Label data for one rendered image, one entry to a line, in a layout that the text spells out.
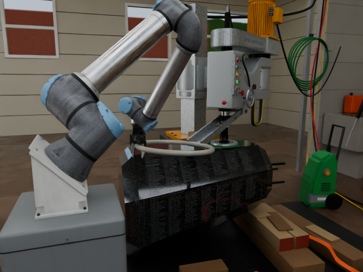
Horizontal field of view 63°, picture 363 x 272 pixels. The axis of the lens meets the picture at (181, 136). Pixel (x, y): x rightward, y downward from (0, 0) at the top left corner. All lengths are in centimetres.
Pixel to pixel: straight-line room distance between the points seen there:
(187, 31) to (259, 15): 161
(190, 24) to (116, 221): 86
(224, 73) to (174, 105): 640
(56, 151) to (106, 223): 31
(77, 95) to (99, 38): 709
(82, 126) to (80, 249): 43
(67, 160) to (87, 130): 12
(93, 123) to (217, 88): 131
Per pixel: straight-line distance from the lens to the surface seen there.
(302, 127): 462
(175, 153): 159
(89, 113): 115
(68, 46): 823
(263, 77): 286
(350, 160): 481
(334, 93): 502
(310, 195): 344
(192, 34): 136
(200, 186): 206
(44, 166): 112
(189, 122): 304
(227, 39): 223
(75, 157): 114
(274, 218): 254
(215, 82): 227
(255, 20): 290
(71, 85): 122
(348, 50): 518
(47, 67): 823
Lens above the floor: 132
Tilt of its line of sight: 10 degrees down
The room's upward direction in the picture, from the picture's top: straight up
